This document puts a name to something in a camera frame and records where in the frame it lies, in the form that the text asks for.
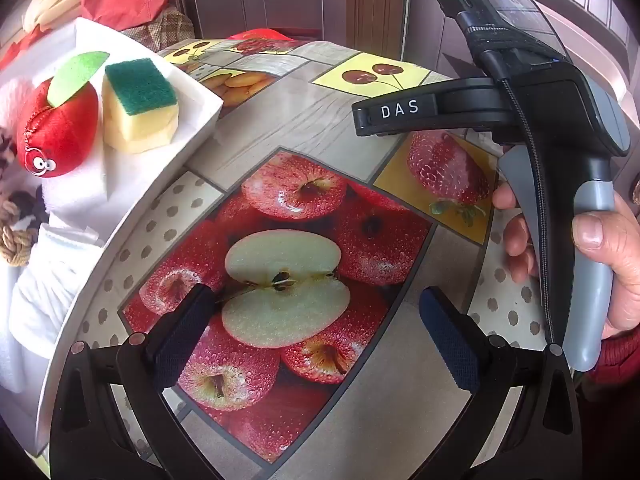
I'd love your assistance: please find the person's right forearm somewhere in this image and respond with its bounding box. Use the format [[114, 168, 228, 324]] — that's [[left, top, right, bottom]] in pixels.
[[587, 329, 640, 391]]

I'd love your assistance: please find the person's right hand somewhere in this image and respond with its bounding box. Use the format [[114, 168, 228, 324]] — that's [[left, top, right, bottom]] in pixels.
[[491, 182, 640, 333]]

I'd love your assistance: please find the white foam sheet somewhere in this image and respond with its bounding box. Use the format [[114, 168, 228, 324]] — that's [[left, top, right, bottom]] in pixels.
[[0, 260, 88, 396]]

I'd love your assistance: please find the red gift bag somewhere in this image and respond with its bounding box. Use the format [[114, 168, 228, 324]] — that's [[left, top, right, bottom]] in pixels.
[[0, 27, 48, 71]]

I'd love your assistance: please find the red plastic bag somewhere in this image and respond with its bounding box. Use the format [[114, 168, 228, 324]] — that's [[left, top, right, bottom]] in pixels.
[[227, 27, 296, 43]]

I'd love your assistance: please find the brown panelled door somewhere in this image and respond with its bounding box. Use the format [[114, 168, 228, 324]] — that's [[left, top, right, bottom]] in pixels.
[[150, 0, 640, 126]]

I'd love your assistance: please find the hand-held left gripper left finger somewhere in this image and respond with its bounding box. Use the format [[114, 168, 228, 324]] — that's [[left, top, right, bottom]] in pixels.
[[50, 282, 221, 480]]

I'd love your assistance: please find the red apple plush toy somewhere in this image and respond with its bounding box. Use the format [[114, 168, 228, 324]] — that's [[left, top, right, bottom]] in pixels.
[[15, 51, 111, 179]]

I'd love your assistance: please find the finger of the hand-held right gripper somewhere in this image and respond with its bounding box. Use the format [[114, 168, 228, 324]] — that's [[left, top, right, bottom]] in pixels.
[[352, 77, 506, 138]]

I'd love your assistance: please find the yellow sponge with green scourer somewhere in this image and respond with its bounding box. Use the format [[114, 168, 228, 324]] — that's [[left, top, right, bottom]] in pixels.
[[102, 58, 180, 155]]

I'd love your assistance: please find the white cardboard box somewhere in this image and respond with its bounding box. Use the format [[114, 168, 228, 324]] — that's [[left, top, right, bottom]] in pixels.
[[0, 16, 224, 458]]

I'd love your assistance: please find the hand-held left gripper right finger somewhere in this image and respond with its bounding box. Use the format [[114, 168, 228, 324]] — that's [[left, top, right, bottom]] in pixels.
[[419, 285, 583, 480]]

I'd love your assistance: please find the beige braided scrunchie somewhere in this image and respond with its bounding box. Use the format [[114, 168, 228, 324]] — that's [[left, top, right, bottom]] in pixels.
[[0, 200, 41, 266]]

